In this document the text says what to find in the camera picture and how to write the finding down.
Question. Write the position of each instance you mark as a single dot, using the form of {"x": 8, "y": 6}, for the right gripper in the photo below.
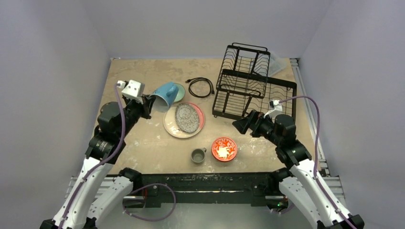
{"x": 251, "y": 121}

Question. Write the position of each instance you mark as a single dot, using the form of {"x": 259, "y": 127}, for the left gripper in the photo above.
{"x": 145, "y": 107}

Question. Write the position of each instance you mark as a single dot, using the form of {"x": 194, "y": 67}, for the blue polka dot mug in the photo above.
{"x": 164, "y": 97}

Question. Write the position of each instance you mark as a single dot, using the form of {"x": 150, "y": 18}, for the red floral bowl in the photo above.
{"x": 224, "y": 149}

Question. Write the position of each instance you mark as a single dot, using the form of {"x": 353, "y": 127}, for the small grey mug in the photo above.
{"x": 198, "y": 155}

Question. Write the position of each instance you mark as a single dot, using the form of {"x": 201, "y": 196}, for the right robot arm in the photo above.
{"x": 302, "y": 184}

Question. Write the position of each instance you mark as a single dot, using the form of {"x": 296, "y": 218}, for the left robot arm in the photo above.
{"x": 115, "y": 121}

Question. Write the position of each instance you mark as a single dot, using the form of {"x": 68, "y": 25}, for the pink and cream plate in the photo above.
{"x": 171, "y": 127}

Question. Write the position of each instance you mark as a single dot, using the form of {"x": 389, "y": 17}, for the mint green bowl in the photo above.
{"x": 180, "y": 94}

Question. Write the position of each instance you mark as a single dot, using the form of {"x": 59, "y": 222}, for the grey speckled plate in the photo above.
{"x": 187, "y": 118}

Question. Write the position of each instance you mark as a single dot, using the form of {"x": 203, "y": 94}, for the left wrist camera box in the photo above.
{"x": 131, "y": 89}

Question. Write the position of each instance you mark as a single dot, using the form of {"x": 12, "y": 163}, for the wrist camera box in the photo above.
{"x": 131, "y": 89}
{"x": 275, "y": 109}

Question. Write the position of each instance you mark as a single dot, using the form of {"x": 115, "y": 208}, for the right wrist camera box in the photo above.
{"x": 275, "y": 109}

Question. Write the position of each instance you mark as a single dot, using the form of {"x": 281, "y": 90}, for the black wire dish rack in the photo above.
{"x": 244, "y": 83}

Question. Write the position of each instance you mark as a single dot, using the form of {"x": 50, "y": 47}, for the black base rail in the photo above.
{"x": 258, "y": 189}

